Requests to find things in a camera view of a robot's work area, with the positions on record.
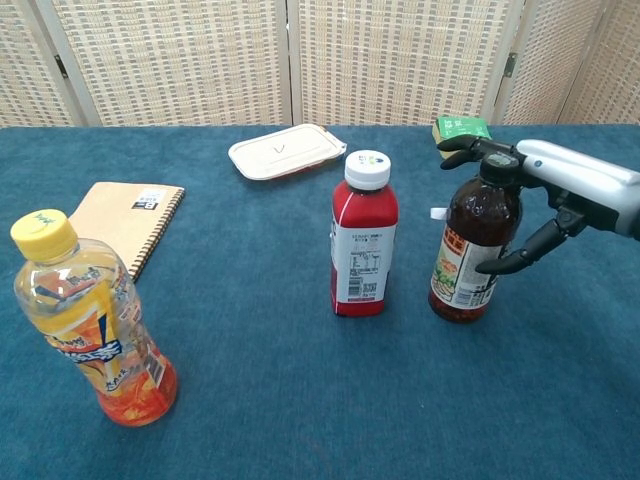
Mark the black screen hinge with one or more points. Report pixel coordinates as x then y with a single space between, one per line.
510 64

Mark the kraft spiral notebook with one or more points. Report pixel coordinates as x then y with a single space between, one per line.
115 220

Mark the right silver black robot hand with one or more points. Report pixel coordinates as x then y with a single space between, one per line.
575 170

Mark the blue felt table cloth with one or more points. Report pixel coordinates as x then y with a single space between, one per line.
260 350

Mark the dark brown tea bottle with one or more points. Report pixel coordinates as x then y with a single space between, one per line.
480 215

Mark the woven folding screen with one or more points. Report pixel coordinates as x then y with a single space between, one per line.
175 60

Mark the yellow-cap orange tea bottle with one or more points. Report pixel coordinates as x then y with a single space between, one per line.
90 325

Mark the white lidded lunch box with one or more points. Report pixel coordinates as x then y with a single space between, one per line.
285 150

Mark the red juice bottle white cap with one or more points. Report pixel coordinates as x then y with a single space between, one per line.
362 220

